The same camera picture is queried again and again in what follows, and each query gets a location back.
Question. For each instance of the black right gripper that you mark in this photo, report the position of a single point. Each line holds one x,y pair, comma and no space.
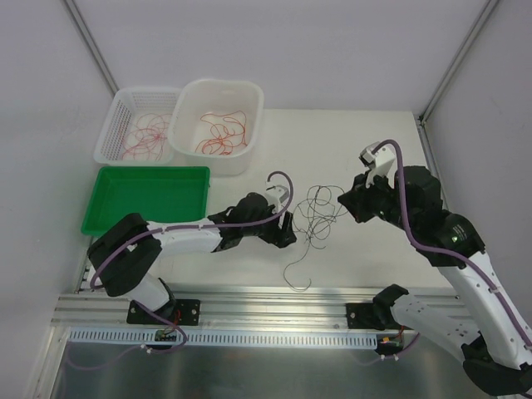
357,204

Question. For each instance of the white perforated basket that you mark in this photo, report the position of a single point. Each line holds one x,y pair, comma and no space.
135,128

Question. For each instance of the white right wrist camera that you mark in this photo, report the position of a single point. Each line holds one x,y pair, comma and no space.
378,159

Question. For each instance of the aluminium frame post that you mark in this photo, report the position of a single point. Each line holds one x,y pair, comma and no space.
472,36
86,36

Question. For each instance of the right aluminium frame post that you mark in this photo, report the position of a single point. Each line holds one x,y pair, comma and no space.
472,36

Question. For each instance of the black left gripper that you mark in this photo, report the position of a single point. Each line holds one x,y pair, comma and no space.
278,233

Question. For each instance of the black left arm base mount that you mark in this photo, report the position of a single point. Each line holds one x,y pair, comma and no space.
182,312

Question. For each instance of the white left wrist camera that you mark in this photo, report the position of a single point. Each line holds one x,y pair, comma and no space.
277,195

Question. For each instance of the green plastic tray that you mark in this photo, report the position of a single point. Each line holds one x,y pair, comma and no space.
166,194

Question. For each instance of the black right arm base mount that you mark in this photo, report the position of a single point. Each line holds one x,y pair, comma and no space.
370,316

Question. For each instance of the white plastic tub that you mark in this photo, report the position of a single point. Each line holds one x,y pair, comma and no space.
216,124

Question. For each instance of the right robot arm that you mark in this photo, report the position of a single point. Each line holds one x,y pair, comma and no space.
496,353

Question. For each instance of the left aluminium frame post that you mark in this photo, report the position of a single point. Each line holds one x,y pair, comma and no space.
86,36

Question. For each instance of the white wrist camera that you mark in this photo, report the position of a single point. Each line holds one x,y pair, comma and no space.
378,159
277,195

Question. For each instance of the aluminium extrusion rail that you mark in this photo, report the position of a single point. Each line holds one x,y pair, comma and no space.
227,307

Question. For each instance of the white slotted cable duct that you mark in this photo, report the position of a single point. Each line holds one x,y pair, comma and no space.
221,338

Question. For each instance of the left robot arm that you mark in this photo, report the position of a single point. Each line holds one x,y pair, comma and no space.
123,256

